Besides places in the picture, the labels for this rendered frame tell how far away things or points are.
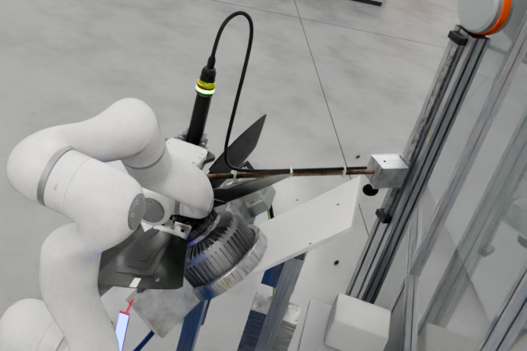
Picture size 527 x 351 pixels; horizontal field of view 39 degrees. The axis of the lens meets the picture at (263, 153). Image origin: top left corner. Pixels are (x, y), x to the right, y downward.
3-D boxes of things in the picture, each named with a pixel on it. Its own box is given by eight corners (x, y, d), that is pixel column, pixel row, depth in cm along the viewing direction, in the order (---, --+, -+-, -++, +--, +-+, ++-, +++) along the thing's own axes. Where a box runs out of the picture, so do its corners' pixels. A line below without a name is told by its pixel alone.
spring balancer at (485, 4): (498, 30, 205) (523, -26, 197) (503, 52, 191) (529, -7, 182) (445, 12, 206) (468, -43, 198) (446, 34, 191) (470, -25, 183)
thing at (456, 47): (382, 213, 231) (458, 30, 199) (390, 223, 227) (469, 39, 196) (374, 213, 230) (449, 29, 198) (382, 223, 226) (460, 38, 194)
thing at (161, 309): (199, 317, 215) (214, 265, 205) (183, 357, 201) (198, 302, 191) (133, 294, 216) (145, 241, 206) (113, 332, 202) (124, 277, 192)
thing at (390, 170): (391, 175, 224) (401, 152, 220) (403, 189, 219) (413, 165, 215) (362, 176, 220) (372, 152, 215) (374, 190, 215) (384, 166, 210)
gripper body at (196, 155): (149, 179, 172) (165, 155, 181) (191, 193, 171) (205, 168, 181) (154, 152, 168) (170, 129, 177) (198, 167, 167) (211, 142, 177)
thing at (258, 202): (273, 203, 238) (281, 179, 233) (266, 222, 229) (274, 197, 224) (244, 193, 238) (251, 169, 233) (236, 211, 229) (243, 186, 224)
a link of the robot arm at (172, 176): (207, 136, 138) (219, 191, 166) (125, 117, 140) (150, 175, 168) (193, 181, 135) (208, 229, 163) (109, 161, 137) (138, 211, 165)
